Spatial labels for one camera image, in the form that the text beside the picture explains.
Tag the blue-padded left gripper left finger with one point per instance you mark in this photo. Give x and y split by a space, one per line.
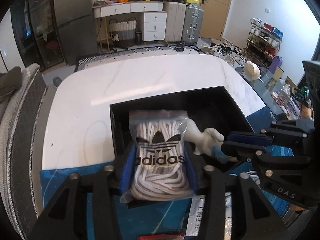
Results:
65 215

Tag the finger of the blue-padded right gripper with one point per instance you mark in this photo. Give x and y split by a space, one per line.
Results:
240 150
250 138

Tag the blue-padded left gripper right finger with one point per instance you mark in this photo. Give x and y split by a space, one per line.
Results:
197 205

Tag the white grey printed pouch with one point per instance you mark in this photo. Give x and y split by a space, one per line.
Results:
212 225

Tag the bagged white adidas laces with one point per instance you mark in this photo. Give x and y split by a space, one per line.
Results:
161 170

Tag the red-striped bag of rope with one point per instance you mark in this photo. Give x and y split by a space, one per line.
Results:
162 237

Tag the person's right hand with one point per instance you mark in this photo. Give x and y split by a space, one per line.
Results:
307 110

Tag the black open storage box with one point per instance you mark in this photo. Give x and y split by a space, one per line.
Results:
208 108

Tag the cream plush toy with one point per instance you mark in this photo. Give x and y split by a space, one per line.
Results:
252 71

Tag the purple paper bag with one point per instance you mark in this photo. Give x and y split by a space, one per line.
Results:
276 62

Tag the blue sky pattern mat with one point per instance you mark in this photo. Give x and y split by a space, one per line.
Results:
163 216

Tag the metal shoe rack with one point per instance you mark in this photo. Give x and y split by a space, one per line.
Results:
263 42

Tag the grey sofa bed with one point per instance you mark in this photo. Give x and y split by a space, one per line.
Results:
17 136

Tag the silver grey suitcase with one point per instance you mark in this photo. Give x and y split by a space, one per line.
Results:
192 24

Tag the wooden door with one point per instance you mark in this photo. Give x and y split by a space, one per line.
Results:
215 14

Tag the olive green blanket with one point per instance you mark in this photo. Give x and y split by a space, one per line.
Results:
10 82

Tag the beige suitcase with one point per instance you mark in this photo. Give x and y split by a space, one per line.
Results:
175 21

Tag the white vanity desk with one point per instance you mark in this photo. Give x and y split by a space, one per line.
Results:
151 19

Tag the woven laundry basket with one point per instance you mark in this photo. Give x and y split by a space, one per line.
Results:
123 33

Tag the dark glass display cabinet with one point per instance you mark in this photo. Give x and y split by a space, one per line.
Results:
35 34

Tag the grey refrigerator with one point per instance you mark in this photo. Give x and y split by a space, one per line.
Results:
76 28

